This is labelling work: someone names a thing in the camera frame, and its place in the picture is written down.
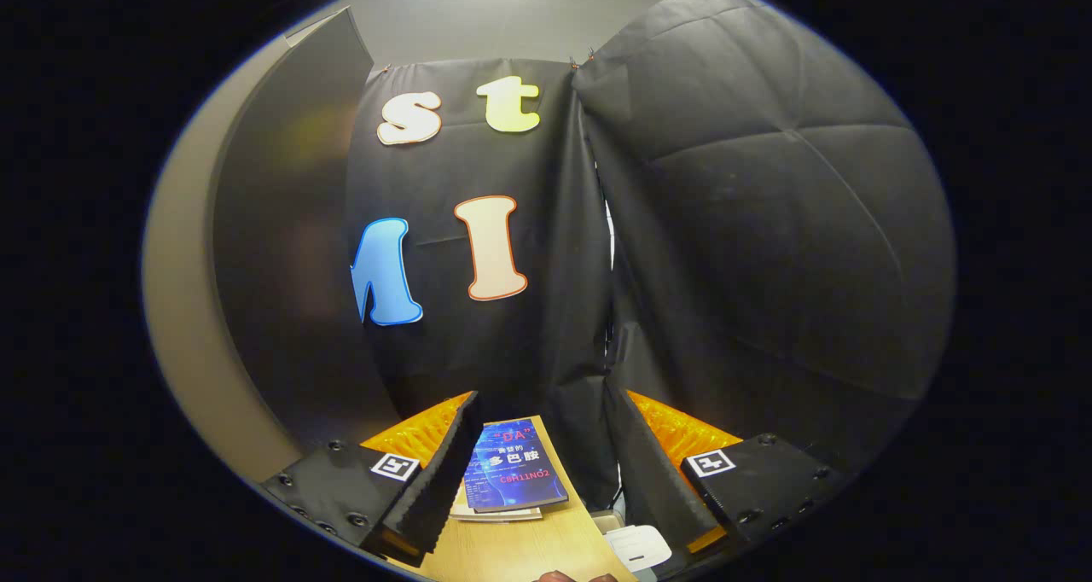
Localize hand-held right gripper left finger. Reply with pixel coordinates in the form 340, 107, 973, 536
260, 392, 485, 566

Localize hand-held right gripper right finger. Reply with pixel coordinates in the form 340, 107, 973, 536
606, 381, 850, 566

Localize double-door shoe cabinet body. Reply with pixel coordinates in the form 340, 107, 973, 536
212, 6, 406, 446

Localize beige shoe cabinet door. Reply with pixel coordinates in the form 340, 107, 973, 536
141, 36, 304, 485

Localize beige book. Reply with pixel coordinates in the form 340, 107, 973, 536
450, 480, 544, 523

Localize blue book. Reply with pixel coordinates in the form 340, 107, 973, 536
463, 417, 570, 515

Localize black backdrop cloth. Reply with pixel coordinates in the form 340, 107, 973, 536
346, 57, 619, 506
572, 0, 956, 480

